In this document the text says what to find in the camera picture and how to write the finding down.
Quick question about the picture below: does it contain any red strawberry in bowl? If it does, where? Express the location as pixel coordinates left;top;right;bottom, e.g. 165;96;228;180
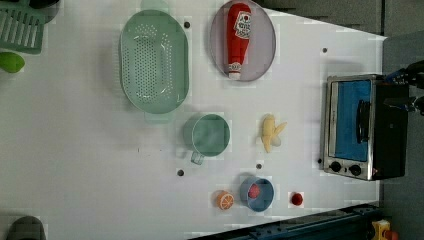
248;184;260;199

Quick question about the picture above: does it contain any grey oval plate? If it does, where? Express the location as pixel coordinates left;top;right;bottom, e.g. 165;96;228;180
209;0;276;82

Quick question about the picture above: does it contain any lime green toy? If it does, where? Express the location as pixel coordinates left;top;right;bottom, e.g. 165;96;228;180
0;52;25;73

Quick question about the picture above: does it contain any green mug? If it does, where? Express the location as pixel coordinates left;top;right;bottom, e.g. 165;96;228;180
183;114;230;165

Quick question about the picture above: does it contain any orange slice toy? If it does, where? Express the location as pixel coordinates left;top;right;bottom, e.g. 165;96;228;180
216;191;234;210

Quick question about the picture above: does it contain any green oval colander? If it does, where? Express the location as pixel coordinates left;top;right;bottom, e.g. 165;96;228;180
120;9;189;114

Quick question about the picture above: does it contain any blue bowl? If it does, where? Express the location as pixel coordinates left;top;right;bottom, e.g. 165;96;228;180
239;176;274;212

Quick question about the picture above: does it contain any red toy fruit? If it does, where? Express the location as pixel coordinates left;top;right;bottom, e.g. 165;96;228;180
291;193;303;206

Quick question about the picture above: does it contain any red ketchup bottle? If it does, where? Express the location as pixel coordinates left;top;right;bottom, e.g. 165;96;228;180
226;3;251;80

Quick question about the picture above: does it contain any green dish rack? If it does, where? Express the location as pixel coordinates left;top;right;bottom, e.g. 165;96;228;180
0;0;46;55

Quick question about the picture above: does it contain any yellow peeled toy banana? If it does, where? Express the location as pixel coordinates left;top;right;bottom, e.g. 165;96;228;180
261;114;287;153

